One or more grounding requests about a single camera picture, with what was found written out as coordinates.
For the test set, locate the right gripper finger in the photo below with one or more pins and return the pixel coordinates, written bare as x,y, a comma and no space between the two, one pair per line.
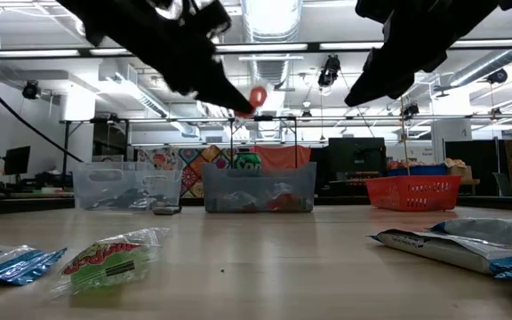
394,71

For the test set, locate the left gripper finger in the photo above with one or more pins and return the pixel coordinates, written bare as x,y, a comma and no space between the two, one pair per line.
207,80

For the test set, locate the thin pole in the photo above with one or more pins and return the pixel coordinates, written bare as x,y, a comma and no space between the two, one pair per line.
405,133

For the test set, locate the colourful patchwork quilt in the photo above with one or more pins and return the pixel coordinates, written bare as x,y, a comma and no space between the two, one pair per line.
194,160

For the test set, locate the white cabinet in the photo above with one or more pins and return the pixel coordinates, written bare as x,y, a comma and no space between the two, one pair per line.
450,138

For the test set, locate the green Sprite can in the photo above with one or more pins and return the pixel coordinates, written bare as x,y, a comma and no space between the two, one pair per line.
247,161

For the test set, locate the black television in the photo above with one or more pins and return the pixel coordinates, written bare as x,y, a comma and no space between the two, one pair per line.
356,155

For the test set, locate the grey translucent plastic bin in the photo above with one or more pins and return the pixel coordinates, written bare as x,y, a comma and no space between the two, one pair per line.
238,178

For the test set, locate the blue tub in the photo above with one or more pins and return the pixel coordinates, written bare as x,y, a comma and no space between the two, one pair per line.
425,170

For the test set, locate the orange cloth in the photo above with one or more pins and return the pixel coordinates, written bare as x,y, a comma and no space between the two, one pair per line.
282,156

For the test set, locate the cardboard box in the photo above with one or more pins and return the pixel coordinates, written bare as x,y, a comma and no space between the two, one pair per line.
459,171

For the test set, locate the black partition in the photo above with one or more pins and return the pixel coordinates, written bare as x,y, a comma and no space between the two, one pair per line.
471,166

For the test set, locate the red plastic basket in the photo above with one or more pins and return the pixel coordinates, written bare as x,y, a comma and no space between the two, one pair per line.
413,193

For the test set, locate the grey chair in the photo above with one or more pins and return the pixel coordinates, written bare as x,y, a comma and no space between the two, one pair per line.
502,184

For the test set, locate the clear plastic bin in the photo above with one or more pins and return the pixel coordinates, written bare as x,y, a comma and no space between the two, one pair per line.
87,191

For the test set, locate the black computer monitor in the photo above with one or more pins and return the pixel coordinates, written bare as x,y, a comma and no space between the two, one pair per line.
17,160

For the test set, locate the black ceiling camera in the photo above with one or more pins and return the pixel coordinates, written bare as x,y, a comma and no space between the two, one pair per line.
497,76
30,90
410,109
327,71

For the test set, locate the white rectangular air duct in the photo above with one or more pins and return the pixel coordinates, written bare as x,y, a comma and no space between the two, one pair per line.
127,89

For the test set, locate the silver ventilation duct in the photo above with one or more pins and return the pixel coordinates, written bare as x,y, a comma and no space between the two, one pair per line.
271,18

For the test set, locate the long ceiling light rail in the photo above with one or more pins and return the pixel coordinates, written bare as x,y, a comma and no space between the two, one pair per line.
29,53

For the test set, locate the black metal table frame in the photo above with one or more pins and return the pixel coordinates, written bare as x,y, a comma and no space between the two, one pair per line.
16,204

